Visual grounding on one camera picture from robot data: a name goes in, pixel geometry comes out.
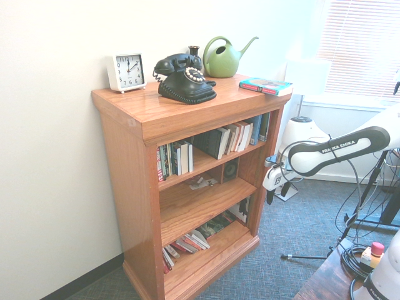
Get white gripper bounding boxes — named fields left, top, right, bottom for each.
left=262, top=165, right=297, bottom=206

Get teal paperback book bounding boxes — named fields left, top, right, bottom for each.
left=239, top=77, right=294, bottom=97

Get white picture book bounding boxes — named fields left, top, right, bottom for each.
left=229, top=195, right=252, bottom=225

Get small wooden speaker box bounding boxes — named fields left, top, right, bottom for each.
left=221, top=157, right=241, bottom=185

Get blue spine book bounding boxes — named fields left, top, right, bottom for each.
left=249, top=114, right=263, bottom=146

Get dark cover magazine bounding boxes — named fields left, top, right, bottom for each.
left=196, top=212, right=238, bottom=241

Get white round appliance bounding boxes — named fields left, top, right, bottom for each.
left=279, top=116, right=331, bottom=154

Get dark green spine book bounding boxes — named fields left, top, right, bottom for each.
left=259, top=111, right=271, bottom=142

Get loose paper cards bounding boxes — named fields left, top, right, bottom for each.
left=188, top=176, right=219, bottom=191

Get black cover paperback book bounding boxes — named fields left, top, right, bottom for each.
left=192, top=127, right=231, bottom=161

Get red yellow emergency stop button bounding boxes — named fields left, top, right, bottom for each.
left=361, top=242, right=386, bottom=270

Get red white spine book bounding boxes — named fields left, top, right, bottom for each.
left=156, top=146, right=168, bottom=183

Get white floor lamp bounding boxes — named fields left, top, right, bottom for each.
left=276, top=58, right=333, bottom=201

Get black vintage telephone base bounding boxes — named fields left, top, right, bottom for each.
left=152, top=64, right=218, bottom=106

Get green plastic watering can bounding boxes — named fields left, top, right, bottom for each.
left=202, top=36, right=259, bottom=78

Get wooden bookshelf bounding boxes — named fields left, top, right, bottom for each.
left=91, top=74, right=294, bottom=300

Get black ceramic vase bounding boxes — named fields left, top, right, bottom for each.
left=187, top=45, right=201, bottom=69

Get black telephone handset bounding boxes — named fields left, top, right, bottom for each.
left=154, top=53, right=201, bottom=76

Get white window blinds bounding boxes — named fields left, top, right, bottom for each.
left=315, top=0, right=400, bottom=103

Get white square alarm clock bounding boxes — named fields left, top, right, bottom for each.
left=107, top=52, right=148, bottom=94

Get black camera tripod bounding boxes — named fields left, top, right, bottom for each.
left=280, top=149, right=400, bottom=261

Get black coiled cable bundle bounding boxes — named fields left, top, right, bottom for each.
left=341, top=243, right=376, bottom=279

